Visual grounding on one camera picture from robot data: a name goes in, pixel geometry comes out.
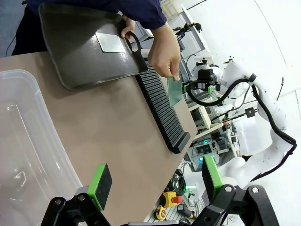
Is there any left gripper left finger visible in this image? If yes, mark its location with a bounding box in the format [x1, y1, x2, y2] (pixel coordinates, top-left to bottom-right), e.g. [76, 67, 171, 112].
[40, 163, 113, 226]

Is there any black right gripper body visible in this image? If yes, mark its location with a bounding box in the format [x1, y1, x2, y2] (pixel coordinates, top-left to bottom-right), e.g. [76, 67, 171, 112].
[197, 68, 215, 82]

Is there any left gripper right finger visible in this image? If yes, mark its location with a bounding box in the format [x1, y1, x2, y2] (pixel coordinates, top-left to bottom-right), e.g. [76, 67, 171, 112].
[192, 155, 280, 226]

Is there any plain green PCB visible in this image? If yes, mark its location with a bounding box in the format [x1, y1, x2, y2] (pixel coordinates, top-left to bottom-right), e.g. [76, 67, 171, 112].
[166, 76, 183, 107]

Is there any PCB with silver side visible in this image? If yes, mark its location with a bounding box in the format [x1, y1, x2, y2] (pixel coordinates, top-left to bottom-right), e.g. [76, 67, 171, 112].
[95, 32, 127, 53]

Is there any black rectangular tray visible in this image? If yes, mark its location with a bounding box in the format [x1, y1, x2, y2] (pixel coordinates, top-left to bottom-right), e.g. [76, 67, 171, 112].
[38, 2, 149, 91]

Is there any person's right forearm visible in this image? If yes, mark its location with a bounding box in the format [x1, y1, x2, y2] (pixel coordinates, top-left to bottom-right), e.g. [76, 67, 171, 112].
[101, 0, 167, 31]

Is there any person's right hand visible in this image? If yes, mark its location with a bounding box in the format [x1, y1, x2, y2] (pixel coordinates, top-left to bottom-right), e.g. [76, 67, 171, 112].
[147, 22, 182, 82]

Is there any person's left hand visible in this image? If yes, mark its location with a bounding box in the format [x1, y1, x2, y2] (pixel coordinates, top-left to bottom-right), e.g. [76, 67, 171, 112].
[120, 15, 136, 40]

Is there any beige computer case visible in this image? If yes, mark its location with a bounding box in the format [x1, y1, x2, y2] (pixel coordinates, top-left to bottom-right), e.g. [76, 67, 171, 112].
[190, 105, 212, 130]

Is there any electronics equipment stack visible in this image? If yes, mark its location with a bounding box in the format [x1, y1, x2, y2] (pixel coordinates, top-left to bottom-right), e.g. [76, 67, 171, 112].
[191, 138, 226, 170]

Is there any black slotted PCB rack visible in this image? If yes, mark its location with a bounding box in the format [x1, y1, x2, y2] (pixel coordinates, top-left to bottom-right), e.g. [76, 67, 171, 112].
[135, 48, 191, 155]

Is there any white table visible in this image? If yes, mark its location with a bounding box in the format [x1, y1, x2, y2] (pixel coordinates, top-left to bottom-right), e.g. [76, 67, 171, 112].
[180, 3, 211, 54]

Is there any yellow emergency stop button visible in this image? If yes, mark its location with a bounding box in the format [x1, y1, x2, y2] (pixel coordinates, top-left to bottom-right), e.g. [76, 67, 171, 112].
[162, 191, 183, 208]

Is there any yellow tape measure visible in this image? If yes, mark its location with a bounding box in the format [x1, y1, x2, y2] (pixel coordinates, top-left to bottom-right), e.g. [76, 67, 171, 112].
[154, 205, 168, 220]

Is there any clear plastic storage box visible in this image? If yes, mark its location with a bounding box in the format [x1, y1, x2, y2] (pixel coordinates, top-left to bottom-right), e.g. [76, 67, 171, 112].
[0, 69, 83, 226]

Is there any person torso in dark jacket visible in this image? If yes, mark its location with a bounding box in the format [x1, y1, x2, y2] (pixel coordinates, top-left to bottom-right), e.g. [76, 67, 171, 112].
[11, 0, 118, 57]

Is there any dark coiled cable bundle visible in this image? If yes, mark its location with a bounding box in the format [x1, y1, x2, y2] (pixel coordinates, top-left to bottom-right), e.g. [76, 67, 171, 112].
[168, 168, 189, 196]

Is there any black yellow handled tool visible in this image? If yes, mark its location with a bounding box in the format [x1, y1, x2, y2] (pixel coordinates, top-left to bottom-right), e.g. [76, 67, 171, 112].
[180, 208, 196, 219]

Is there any black camera rig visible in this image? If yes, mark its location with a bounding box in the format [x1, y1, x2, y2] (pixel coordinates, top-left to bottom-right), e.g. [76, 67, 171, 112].
[173, 22, 203, 42]

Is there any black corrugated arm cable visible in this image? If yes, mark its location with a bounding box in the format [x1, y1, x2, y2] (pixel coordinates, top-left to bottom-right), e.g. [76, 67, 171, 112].
[187, 73, 297, 156]

